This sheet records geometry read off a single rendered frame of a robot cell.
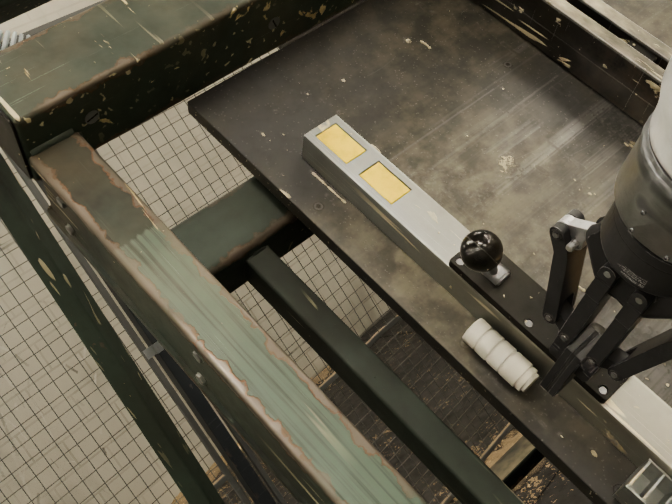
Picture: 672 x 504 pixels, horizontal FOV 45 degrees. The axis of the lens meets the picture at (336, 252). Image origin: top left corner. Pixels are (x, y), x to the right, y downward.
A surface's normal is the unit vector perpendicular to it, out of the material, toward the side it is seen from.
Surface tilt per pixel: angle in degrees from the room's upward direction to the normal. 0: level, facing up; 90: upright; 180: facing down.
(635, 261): 88
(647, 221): 90
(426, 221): 57
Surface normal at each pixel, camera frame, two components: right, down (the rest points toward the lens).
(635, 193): -0.97, 0.14
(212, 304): 0.08, -0.54
